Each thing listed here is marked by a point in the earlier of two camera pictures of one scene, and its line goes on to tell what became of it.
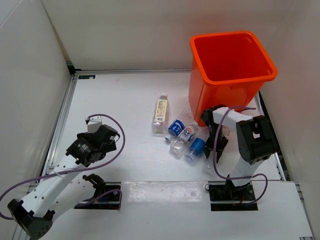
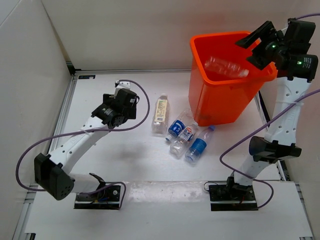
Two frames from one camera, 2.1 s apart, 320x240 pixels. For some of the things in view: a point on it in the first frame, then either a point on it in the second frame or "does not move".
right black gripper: x=220 y=147 -> x=258 y=33
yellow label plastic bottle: x=161 y=116 does not move
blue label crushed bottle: x=178 y=126 does not move
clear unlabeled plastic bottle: x=208 y=167 -> x=226 y=67
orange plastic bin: x=228 y=69 does not move
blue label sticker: x=86 y=76 does not move
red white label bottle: x=186 y=134 does not move
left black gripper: x=87 y=135 -> x=108 y=99
